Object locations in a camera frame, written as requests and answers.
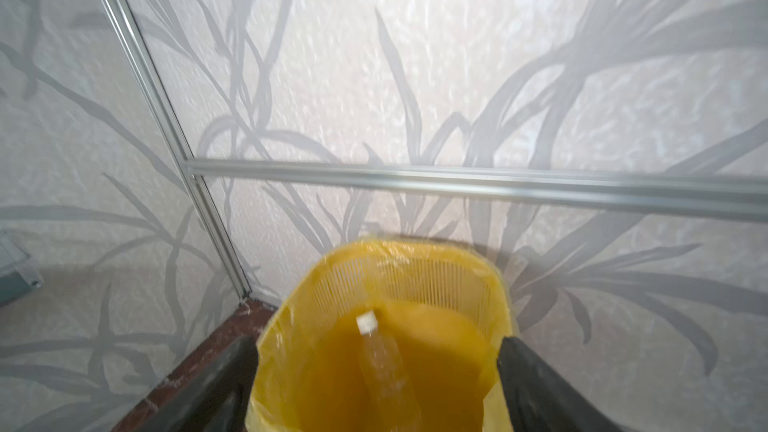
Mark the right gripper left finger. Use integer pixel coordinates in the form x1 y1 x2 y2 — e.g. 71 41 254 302
138 335 259 432

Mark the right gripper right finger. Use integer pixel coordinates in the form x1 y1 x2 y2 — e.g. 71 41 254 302
497 337 621 432

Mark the white blue cap clear bottle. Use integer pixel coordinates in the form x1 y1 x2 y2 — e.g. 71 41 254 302
356 310 421 431

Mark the yellow plastic bin liner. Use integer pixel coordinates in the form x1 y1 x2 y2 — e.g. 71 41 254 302
244 236 517 432

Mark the yellow ribbed trash bin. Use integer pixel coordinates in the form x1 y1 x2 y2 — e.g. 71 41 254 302
248 238 516 432

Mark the clear acrylic wall shelf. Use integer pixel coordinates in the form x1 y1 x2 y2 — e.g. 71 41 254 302
1 231 44 306

